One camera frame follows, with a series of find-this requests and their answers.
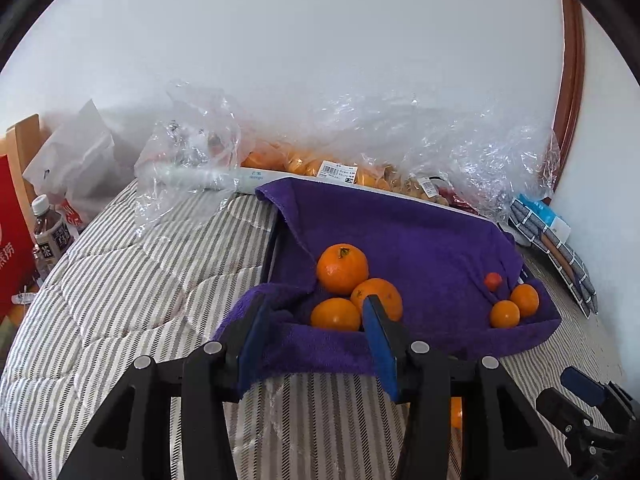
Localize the blue white tissue pack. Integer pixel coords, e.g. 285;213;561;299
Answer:
517;194;572;243

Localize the red packet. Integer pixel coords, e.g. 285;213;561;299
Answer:
445;187;481;211

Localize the large orange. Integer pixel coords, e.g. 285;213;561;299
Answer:
350;278;404;322
316;243;370;296
310;298;362;332

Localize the crumpled clear plastic bag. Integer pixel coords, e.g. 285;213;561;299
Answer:
135;80;243;231

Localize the clear bag of longans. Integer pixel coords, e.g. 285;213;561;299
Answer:
380;170;451;208

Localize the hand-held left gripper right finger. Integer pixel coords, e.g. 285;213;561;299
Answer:
361;295;576;480

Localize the folded grey checked cloth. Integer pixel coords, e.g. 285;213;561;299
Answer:
509;199;598;317

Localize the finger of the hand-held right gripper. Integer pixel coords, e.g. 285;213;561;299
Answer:
536;387;593;433
560;366;633;411

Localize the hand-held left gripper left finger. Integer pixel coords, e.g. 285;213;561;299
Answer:
59;292;268;480

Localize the plastic drink bottle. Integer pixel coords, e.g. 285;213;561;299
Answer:
31;194;73;273

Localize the brown cardboard box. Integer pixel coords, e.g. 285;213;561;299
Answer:
5;114;43;196

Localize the white plastic bag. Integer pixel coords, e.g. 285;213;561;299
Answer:
22;99;146;226

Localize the large crumpled clear plastic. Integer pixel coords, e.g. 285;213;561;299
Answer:
240;92;561;211

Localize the red box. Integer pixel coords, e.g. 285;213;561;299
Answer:
0;155;36;318

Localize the clear bag of oranges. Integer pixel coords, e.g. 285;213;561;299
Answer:
240;140;396;191

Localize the purple towel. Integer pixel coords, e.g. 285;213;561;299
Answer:
212;177;562;396

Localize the brown wooden door frame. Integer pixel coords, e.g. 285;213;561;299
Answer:
552;0;586;196

